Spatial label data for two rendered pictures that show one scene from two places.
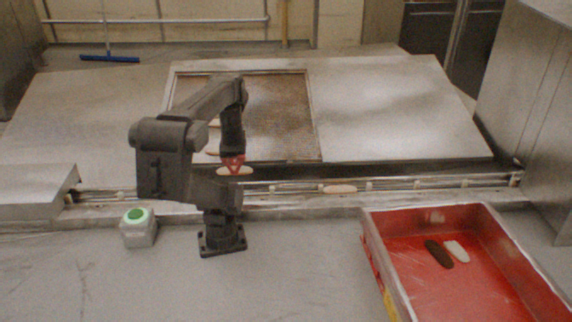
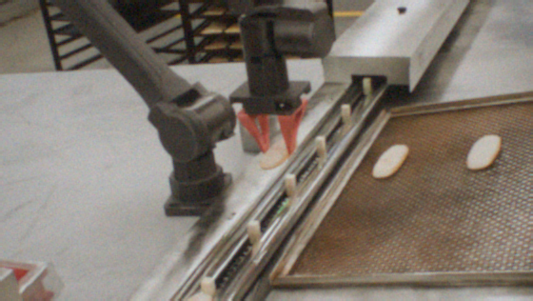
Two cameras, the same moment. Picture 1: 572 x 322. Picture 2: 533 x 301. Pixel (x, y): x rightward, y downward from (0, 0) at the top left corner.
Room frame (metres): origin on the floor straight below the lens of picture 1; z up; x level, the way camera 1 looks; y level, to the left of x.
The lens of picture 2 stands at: (1.45, -0.75, 1.40)
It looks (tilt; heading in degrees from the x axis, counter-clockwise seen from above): 24 degrees down; 120
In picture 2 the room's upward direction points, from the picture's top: 8 degrees counter-clockwise
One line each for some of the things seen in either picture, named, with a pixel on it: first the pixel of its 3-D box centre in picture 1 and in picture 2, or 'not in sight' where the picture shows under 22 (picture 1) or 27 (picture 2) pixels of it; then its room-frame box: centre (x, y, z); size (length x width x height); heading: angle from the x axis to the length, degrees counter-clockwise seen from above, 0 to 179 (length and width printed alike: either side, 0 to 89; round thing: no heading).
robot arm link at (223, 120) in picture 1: (231, 112); (265, 33); (0.97, 0.14, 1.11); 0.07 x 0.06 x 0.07; 172
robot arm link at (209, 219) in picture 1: (218, 201); (201, 131); (0.82, 0.17, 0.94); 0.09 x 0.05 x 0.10; 172
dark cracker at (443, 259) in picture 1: (438, 252); not in sight; (0.76, -0.38, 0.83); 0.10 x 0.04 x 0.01; 19
